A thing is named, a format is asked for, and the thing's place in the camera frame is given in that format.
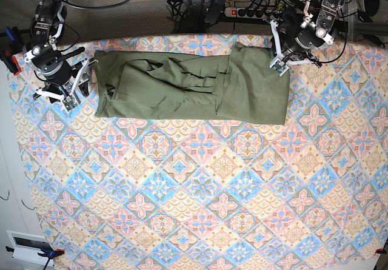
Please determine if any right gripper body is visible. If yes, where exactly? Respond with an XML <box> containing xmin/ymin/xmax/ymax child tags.
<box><xmin>33</xmin><ymin>60</ymin><xmax>93</xmax><ymax>104</ymax></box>

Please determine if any white power strip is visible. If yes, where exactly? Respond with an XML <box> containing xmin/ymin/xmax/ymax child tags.
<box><xmin>224</xmin><ymin>7</ymin><xmax>281</xmax><ymax>22</ymax></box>

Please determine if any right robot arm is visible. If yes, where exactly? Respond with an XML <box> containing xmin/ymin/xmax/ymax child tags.
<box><xmin>22</xmin><ymin>0</ymin><xmax>97</xmax><ymax>111</ymax></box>

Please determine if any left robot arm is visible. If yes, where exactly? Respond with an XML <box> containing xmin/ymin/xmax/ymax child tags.
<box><xmin>270</xmin><ymin>0</ymin><xmax>387</xmax><ymax>73</ymax></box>

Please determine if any orange clamp lower right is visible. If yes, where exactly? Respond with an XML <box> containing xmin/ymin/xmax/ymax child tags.
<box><xmin>375</xmin><ymin>248</ymin><xmax>387</xmax><ymax>255</ymax></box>

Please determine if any green t-shirt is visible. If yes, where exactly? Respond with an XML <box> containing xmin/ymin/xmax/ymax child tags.
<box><xmin>95</xmin><ymin>44</ymin><xmax>290</xmax><ymax>125</ymax></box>

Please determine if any patterned tile tablecloth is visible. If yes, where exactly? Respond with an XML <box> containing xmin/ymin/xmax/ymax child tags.
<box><xmin>7</xmin><ymin>44</ymin><xmax>387</xmax><ymax>269</ymax></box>

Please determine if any white wall outlet box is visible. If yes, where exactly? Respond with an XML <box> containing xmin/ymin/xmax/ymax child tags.
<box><xmin>7</xmin><ymin>230</ymin><xmax>51</xmax><ymax>266</ymax></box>

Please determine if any blue orange clamp lower left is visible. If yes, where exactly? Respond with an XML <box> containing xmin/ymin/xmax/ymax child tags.
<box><xmin>5</xmin><ymin>246</ymin><xmax>65</xmax><ymax>260</ymax></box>

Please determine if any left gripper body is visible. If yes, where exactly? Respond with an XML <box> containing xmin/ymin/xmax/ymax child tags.
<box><xmin>278</xmin><ymin>30</ymin><xmax>315</xmax><ymax>63</ymax></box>

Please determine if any blue orange clamp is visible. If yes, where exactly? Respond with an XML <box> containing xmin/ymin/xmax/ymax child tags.
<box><xmin>5</xmin><ymin>246</ymin><xmax>65</xmax><ymax>260</ymax></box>
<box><xmin>1</xmin><ymin>27</ymin><xmax>23</xmax><ymax>75</ymax></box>

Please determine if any blue orange clamp upper left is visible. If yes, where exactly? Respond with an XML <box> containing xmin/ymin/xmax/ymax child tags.
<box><xmin>1</xmin><ymin>27</ymin><xmax>23</xmax><ymax>75</ymax></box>

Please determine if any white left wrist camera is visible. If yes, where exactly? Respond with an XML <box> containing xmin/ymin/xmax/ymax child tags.
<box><xmin>269</xmin><ymin>20</ymin><xmax>313</xmax><ymax>77</ymax></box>

